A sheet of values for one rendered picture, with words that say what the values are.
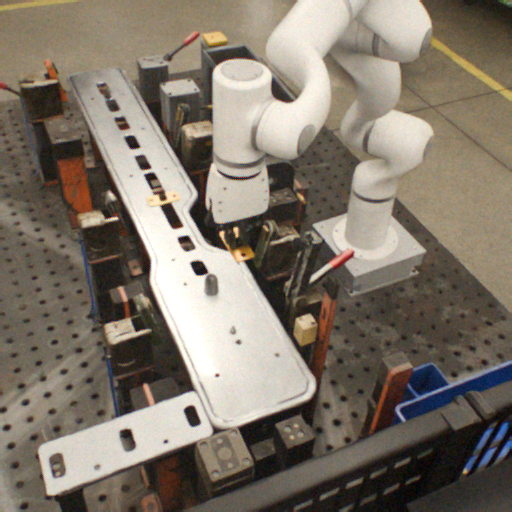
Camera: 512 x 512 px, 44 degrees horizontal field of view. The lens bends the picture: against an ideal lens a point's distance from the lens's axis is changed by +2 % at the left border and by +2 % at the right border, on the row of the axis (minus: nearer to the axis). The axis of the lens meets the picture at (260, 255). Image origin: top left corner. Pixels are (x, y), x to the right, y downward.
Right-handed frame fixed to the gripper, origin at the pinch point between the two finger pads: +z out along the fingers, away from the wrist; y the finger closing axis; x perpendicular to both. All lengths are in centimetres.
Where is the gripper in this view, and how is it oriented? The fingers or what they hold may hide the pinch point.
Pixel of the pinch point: (237, 235)
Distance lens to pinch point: 111.9
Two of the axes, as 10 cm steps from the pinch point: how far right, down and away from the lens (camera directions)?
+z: -0.5, 7.2, 6.9
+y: -9.1, 2.6, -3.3
